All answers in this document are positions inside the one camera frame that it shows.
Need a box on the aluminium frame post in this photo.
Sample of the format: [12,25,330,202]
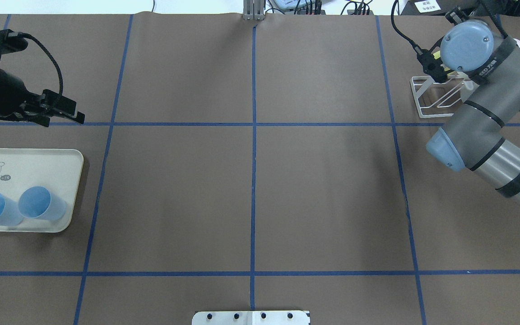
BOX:
[243,0,267,21]

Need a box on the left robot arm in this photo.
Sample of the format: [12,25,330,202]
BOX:
[0,29,85,127]

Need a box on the white plastic tray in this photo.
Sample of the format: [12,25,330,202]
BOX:
[0,148,84,233]

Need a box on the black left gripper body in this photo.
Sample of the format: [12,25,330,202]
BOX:
[0,29,65,123]

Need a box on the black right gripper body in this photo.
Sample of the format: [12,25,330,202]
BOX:
[417,38,450,83]

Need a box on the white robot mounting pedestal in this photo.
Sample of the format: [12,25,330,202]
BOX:
[191,310,311,325]

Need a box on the white wire cup rack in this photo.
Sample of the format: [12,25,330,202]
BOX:
[410,72,478,119]

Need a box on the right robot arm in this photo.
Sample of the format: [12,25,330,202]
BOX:
[426,19,520,203]

